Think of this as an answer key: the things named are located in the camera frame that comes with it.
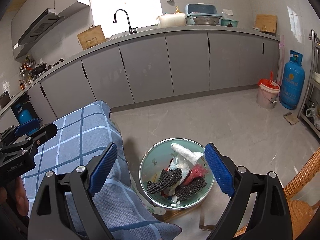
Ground dark pot on counter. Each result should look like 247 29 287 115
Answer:
0 91 10 108

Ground clear plastic bag red print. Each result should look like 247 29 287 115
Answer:
182 164 207 186

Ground cardboard scrap on floor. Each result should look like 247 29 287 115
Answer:
283 112 299 126

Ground metal shelf rack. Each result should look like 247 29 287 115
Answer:
298 29 319 137

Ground metal bowl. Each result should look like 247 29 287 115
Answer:
193 16 220 26

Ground blue dish rack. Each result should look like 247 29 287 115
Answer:
185 3 222 25

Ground wooden cutting board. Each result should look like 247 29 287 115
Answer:
254 14 277 34

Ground white paper towel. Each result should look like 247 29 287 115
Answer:
171 143 204 165

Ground black wok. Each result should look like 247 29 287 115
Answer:
31 62 47 76

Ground blue gas cylinder right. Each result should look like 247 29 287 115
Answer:
279 50 305 109

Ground teal trash bin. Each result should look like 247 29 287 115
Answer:
139 138 215 210

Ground pink bucket red lid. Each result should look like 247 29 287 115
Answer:
257 79 280 110

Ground blue gas cylinder under counter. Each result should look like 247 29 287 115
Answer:
15 103 33 125

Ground cardboard box by sink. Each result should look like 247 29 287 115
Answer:
77 25 107 50

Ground grey kitchen counter cabinets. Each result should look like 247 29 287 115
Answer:
1 25 280 129

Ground blue checkered tablecloth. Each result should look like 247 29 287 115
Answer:
22 101 181 239

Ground kitchen faucet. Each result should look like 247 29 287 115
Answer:
113 9 138 34

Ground black foam net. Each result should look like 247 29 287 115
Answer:
146 168 182 194
176 177 207 202

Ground black range hood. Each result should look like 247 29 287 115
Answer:
14 8 65 48

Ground white plastic basin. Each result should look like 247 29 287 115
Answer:
157 13 186 28

